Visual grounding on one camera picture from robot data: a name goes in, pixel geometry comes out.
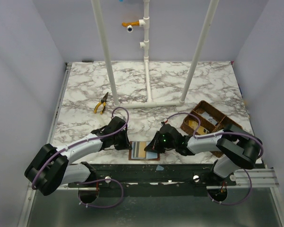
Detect brown leather card holder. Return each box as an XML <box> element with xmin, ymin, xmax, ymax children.
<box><xmin>128</xmin><ymin>141</ymin><xmax>160</xmax><ymax>161</ymax></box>

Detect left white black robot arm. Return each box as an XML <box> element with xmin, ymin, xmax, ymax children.
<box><xmin>24</xmin><ymin>116</ymin><xmax>131</xmax><ymax>196</ymax></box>

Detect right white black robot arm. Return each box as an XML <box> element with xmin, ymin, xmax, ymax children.
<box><xmin>144</xmin><ymin>124</ymin><xmax>263</xmax><ymax>181</ymax></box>

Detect gold card in tray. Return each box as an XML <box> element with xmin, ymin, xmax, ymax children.
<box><xmin>188</xmin><ymin>119</ymin><xmax>210</xmax><ymax>137</ymax></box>

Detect grey card in tray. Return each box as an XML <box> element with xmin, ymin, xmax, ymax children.
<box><xmin>201</xmin><ymin>112</ymin><xmax>218</xmax><ymax>125</ymax></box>

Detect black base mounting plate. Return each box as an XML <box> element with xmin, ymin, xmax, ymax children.
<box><xmin>68</xmin><ymin>164</ymin><xmax>237</xmax><ymax>197</ymax></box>

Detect brown woven divided tray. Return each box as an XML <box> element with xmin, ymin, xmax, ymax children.
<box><xmin>180</xmin><ymin>100</ymin><xmax>243</xmax><ymax>158</ymax></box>

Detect blue white small ball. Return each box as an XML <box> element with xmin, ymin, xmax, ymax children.
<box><xmin>126</xmin><ymin>25</ymin><xmax>133</xmax><ymax>33</ymax></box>

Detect orange pipe hook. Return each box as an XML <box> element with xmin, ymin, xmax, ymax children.
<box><xmin>122</xmin><ymin>19</ymin><xmax>146</xmax><ymax>27</ymax></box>

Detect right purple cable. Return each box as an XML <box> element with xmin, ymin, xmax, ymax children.
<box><xmin>164</xmin><ymin>112</ymin><xmax>265</xmax><ymax>206</ymax></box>

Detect yellow handled pliers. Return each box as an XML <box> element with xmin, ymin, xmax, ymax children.
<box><xmin>94</xmin><ymin>92</ymin><xmax>109</xmax><ymax>114</ymax></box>

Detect aluminium rail frame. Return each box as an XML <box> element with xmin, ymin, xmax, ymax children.
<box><xmin>17</xmin><ymin>62</ymin><xmax>72</xmax><ymax>227</ymax></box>

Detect white PVC pipe frame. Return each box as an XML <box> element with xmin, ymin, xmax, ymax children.
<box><xmin>91</xmin><ymin>0</ymin><xmax>219</xmax><ymax>108</ymax></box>

